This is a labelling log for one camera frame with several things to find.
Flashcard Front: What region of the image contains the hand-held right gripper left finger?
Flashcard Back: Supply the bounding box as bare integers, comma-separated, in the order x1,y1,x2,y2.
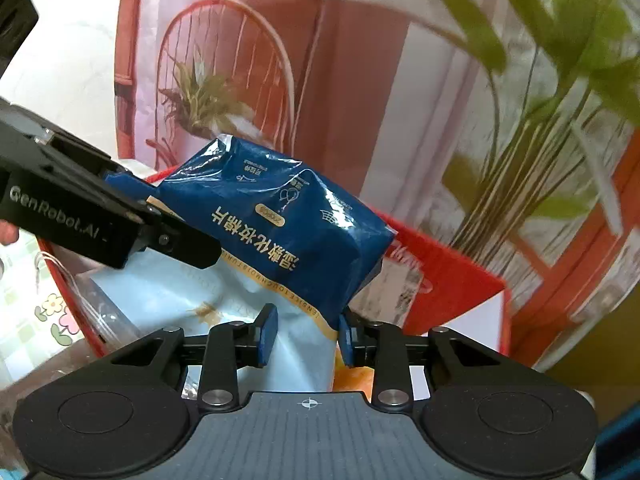
107,304,279,413

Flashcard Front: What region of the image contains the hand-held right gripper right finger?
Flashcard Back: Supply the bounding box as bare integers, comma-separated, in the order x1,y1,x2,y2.
337,310,506,413

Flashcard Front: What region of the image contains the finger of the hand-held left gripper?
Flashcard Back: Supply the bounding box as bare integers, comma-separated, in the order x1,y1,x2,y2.
104,170,161,203
135,200,222,268

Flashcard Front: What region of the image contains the yellow bread packet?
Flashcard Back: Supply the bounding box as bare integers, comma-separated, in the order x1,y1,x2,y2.
332,364,377,392

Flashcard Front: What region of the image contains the dark blue wipes packet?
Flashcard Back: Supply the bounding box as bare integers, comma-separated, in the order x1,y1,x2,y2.
147,135,396,331

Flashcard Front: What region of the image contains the red cardboard box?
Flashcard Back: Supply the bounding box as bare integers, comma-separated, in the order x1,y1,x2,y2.
37,167,512,361

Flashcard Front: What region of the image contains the light blue packet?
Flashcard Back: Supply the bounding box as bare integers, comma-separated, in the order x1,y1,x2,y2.
82,247,341,396

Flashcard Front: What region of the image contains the checked printed tablecloth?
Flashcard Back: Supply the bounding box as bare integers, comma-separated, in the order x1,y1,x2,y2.
0,247,98,411

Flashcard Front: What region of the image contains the clear plastic bag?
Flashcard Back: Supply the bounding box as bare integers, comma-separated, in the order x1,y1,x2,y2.
75,280,143,356

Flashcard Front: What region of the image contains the blue curtain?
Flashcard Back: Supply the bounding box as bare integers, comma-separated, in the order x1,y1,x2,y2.
595,400,640,480

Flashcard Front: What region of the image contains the wall poster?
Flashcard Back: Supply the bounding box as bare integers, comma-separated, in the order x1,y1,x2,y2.
114,0,640,371

